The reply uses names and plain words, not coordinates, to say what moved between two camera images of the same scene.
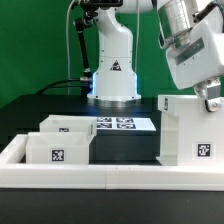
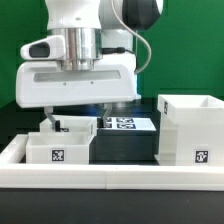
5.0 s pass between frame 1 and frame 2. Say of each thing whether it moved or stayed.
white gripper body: moved
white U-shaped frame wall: stayed
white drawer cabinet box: stayed
